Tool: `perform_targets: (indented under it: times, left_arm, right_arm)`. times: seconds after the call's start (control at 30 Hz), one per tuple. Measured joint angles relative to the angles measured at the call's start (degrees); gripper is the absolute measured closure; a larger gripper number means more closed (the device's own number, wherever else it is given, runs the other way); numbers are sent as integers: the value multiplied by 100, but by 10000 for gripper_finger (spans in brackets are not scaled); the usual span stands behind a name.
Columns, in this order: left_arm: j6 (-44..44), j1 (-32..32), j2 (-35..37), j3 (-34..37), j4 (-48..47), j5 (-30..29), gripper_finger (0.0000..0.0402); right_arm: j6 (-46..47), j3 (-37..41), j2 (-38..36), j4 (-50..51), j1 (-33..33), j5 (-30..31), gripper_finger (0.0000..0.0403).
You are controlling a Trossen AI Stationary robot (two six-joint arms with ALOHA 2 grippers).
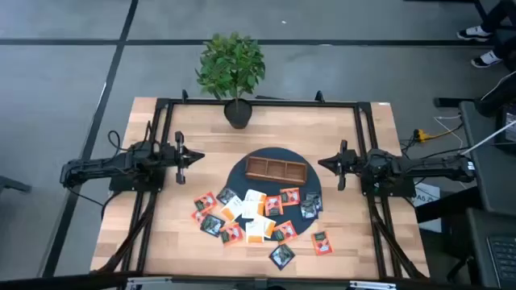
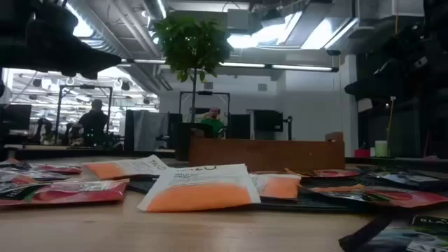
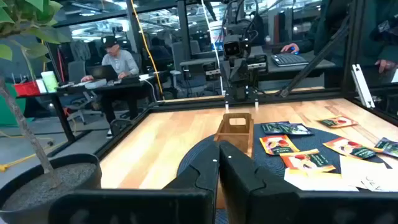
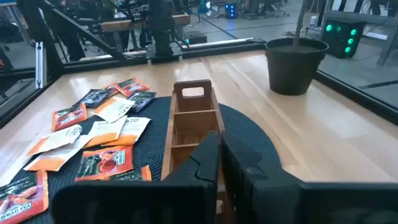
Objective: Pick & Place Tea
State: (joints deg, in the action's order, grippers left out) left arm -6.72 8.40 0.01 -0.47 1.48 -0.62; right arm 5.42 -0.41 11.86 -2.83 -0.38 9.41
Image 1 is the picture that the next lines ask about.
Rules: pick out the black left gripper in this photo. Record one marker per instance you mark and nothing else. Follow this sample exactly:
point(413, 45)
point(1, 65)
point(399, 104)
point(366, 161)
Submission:
point(169, 157)

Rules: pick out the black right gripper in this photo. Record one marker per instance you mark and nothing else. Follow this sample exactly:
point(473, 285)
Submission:
point(354, 163)

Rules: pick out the dark blackcurrant tea bag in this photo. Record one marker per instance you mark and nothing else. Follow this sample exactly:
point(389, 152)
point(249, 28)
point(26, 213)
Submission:
point(226, 195)
point(308, 210)
point(317, 198)
point(212, 224)
point(282, 256)

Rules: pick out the white Tazo tea bag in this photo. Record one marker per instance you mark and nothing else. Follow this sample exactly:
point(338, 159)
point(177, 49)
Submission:
point(269, 226)
point(254, 233)
point(232, 208)
point(255, 195)
point(252, 209)

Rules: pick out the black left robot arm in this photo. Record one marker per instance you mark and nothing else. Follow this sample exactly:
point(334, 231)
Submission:
point(101, 166)

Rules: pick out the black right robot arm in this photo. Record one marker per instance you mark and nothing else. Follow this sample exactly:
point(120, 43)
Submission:
point(427, 167)

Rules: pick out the dark round woven placemat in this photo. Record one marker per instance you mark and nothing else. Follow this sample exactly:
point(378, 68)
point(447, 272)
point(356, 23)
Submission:
point(242, 177)

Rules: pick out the wooden three-compartment tray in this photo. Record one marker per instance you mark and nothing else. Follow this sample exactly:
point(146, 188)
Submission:
point(276, 171)

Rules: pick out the green potted plant black pot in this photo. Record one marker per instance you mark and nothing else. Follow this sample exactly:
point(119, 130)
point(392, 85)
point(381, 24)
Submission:
point(231, 64)

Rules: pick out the white paper label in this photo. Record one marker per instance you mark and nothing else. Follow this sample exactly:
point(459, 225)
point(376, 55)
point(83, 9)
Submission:
point(427, 195)

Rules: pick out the dark grey desk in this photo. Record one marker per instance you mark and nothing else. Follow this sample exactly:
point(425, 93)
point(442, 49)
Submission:
point(483, 189)
point(477, 249)

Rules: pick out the black crossbar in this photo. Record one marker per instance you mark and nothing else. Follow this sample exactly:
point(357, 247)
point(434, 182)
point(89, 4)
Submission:
point(80, 280)

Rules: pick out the black office chair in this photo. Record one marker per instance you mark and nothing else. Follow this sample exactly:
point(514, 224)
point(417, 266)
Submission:
point(498, 96)

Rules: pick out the black furniture leg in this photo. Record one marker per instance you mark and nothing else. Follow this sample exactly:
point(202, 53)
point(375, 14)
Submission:
point(12, 184)

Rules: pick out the black screen device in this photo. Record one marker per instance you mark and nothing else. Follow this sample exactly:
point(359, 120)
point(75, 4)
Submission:
point(510, 129)

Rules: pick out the black keyboard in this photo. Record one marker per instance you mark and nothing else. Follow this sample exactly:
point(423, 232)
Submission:
point(504, 262)

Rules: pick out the person's leg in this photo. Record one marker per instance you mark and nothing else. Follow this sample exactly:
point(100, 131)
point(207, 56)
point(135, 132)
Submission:
point(498, 16)
point(508, 48)

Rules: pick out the black aluminium table frame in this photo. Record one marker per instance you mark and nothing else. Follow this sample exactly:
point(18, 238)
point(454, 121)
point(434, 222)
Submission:
point(282, 103)

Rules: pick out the silver metal bracket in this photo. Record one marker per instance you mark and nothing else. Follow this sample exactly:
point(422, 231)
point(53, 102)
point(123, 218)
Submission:
point(373, 286)
point(149, 283)

